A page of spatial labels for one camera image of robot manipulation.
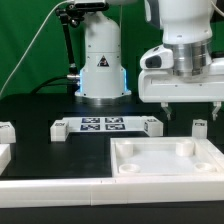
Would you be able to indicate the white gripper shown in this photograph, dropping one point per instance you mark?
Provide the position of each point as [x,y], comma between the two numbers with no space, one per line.
[161,86]

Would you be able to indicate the white square tabletop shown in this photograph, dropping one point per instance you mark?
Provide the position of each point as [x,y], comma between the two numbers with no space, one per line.
[164,156]

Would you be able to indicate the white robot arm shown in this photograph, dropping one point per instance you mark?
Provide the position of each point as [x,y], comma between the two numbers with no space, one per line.
[175,67]

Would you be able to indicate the white AprilTag base sheet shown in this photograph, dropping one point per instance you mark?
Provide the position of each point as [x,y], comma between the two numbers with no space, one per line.
[105,124]

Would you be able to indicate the white front obstacle bar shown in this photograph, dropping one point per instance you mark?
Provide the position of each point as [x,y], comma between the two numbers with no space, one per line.
[107,191]

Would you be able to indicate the white obstacle bar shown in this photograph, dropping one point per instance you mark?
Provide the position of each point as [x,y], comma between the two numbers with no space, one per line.
[5,156]
[107,191]

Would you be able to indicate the white left obstacle bar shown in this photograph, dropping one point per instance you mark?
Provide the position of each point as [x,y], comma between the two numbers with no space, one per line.
[5,156]

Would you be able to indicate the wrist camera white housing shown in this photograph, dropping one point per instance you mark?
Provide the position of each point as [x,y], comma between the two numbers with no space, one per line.
[157,58]

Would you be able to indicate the overhead camera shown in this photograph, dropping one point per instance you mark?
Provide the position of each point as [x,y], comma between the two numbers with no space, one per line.
[88,5]

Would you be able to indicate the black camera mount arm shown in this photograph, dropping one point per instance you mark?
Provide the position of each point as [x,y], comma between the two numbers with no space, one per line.
[73,75]

